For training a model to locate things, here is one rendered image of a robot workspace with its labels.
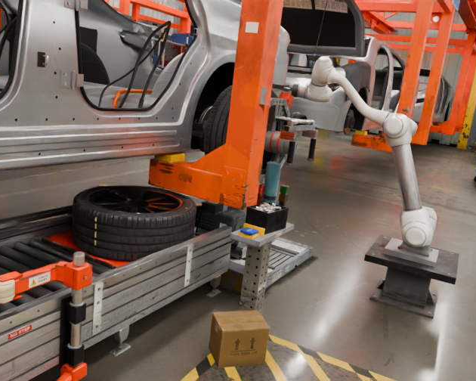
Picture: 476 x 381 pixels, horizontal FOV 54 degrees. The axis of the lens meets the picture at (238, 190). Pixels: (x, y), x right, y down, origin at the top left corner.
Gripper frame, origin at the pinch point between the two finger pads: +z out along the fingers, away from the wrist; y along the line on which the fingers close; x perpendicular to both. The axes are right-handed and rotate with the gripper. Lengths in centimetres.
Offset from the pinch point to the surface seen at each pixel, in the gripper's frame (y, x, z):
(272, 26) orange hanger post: -58, 26, 0
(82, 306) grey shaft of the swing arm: -153, -97, 46
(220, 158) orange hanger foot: -49, -46, 17
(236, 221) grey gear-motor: -28, -85, 3
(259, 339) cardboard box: -116, -115, -20
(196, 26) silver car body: -23, 25, 45
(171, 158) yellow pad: -35, -53, 47
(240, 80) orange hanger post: -57, -3, 12
